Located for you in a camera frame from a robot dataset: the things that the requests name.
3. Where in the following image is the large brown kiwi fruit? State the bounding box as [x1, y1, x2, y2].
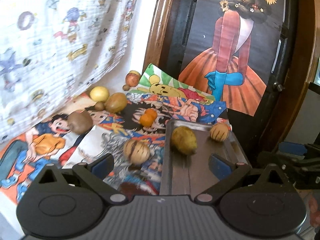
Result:
[67, 111, 93, 135]

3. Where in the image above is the small brown round fruit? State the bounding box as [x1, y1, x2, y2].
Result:
[94, 102, 105, 111]

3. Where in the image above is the green yellow mango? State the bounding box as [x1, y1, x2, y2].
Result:
[104, 92, 127, 113]

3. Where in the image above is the orange mandarin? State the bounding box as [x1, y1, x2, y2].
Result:
[144, 108, 157, 120]
[139, 114, 154, 127]

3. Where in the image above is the yellow lemon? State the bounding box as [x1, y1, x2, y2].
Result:
[89, 86, 110, 102]

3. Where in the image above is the metal baking tray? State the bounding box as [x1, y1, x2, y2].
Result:
[159, 119, 248, 198]

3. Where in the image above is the green yellow pear on tray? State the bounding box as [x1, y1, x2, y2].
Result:
[170, 126, 197, 155]

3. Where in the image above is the boy orange shirt drawing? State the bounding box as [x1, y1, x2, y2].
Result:
[1, 93, 95, 204]

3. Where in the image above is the yellow apple behind red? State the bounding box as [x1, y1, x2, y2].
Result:
[128, 70, 141, 78]

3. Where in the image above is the Winnie the Pooh drawing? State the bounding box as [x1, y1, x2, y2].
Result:
[136, 64, 215, 102]

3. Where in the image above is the girl orange dress poster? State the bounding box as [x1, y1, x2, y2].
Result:
[178, 0, 284, 116]

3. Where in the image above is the white cartoon print cloth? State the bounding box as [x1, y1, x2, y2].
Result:
[1, 0, 135, 142]

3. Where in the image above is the brown wooden door frame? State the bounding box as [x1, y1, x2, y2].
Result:
[143, 0, 181, 70]

